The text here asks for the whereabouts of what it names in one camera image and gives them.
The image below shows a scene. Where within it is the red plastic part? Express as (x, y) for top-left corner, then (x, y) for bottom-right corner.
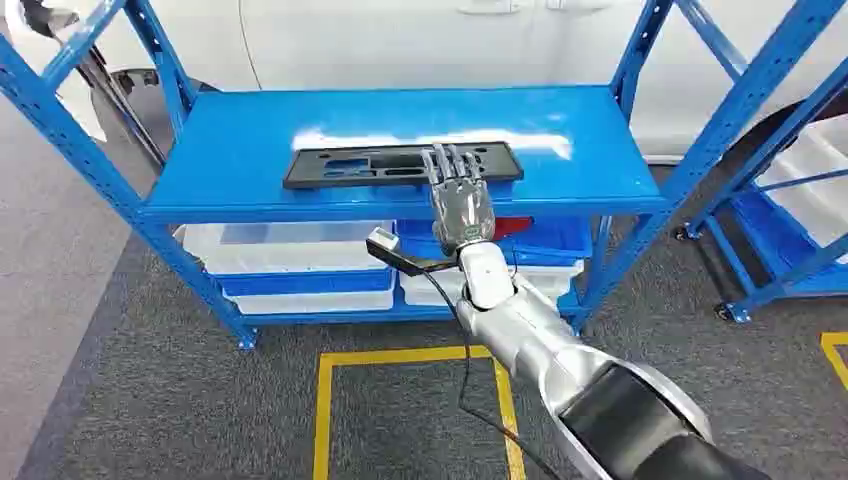
(491, 216), (535, 244)

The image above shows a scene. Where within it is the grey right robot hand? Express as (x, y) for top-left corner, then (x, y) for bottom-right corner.
(421, 142), (497, 257)

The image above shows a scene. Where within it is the black plastic plate frame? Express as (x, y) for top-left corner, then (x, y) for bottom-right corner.
(283, 140), (525, 191)

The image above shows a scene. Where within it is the low white plastic bin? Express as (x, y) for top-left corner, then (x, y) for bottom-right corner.
(225, 289), (397, 317)

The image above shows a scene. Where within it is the large blue metal rack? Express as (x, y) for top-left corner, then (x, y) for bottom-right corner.
(0, 0), (848, 351)

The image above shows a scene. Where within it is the flat blue plastic bin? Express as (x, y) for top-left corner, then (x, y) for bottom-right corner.
(215, 267), (398, 299)

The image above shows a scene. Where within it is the white car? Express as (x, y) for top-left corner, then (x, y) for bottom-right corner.
(0, 0), (848, 193)

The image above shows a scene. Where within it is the large blue plastic bin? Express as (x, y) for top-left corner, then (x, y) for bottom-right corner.
(396, 216), (595, 268)

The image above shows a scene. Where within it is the wide white plastic bin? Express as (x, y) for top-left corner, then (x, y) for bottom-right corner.
(173, 221), (397, 277)

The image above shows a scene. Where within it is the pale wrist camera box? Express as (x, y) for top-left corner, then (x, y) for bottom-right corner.
(365, 227), (460, 278)

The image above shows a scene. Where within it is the blue metal rack on casters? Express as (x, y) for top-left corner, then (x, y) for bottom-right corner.
(675, 59), (848, 326)

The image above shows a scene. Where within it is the black cable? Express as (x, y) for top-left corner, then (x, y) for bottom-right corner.
(422, 270), (566, 480)

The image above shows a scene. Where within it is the tall white plastic bin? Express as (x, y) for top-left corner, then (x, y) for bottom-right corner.
(755, 113), (848, 250)

